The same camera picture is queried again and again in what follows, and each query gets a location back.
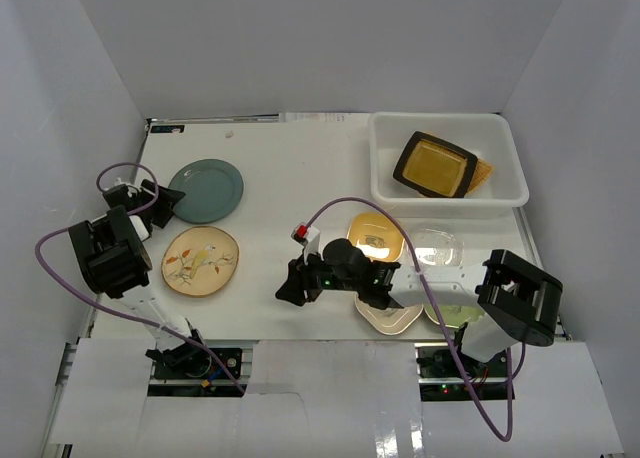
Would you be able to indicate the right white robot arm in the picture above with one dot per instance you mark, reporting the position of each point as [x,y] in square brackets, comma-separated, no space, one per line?
[520,302]

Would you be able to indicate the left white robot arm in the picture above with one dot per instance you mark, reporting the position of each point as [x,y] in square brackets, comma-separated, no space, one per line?
[113,261]

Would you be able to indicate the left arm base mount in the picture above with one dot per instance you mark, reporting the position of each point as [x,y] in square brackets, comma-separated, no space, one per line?
[204,377]

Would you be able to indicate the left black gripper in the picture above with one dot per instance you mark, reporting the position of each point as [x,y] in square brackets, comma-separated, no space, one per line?
[151,204]

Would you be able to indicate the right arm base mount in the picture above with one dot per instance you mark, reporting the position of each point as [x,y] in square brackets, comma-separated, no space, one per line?
[440,380]

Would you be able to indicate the black square amber plate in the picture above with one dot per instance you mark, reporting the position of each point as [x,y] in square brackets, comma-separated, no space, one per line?
[407,172]

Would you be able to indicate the teal round plate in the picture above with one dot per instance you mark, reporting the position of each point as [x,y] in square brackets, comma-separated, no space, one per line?
[212,189]

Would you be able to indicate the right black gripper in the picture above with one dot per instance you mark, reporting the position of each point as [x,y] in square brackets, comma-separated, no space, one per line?
[299,280]

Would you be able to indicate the woven fan-shaped basket plate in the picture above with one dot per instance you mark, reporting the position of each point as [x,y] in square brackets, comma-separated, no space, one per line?
[485,170]

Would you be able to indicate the clear plastic dish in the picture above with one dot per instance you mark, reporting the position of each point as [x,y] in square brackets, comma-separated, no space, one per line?
[436,248]

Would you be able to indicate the cream panda square dish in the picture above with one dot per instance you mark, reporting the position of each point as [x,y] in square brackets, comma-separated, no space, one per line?
[391,321]

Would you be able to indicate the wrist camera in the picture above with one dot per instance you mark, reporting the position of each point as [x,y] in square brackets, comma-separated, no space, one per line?
[308,237]
[127,187]

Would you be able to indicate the white plastic bin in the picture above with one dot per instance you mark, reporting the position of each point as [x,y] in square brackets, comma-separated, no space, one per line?
[488,136]

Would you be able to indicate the beige bird branch plate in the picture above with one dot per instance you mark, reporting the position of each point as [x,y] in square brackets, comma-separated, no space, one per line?
[200,261]

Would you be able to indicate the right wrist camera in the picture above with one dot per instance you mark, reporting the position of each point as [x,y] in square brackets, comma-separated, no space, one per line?
[308,237]

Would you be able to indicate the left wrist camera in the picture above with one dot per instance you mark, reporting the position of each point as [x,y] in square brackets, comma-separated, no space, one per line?
[127,187]

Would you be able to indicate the yellow panda square dish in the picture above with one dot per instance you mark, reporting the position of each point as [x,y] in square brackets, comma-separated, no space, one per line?
[376,236]

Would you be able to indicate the green panda square dish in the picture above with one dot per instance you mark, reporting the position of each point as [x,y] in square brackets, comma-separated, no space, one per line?
[455,316]

